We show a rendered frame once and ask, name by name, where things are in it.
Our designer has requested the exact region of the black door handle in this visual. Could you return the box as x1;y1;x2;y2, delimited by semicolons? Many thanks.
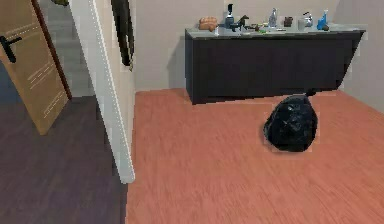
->
0;35;23;64

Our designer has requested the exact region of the black garbage bag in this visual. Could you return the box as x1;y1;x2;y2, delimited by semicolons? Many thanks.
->
262;88;320;153

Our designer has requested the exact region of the black horse figurine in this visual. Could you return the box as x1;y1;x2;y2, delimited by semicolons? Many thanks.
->
230;14;250;33

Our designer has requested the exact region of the blue spray bottle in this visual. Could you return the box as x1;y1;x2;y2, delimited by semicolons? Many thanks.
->
316;9;329;31

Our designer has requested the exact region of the clear glass bottle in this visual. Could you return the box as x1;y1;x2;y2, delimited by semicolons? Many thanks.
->
268;7;279;29

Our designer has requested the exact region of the black soap dispenser bottle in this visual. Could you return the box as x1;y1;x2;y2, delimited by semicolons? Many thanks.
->
224;3;236;30

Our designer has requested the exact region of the black counter with grey top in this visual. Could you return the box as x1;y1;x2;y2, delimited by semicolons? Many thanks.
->
184;23;367;106

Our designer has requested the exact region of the black framed wall picture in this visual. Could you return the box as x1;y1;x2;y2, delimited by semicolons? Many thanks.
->
110;0;136;72

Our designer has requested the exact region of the brown bread loaf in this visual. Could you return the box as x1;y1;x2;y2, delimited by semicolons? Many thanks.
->
198;16;219;33

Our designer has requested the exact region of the brown wooden room door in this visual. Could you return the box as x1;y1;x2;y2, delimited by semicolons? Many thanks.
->
0;0;73;136

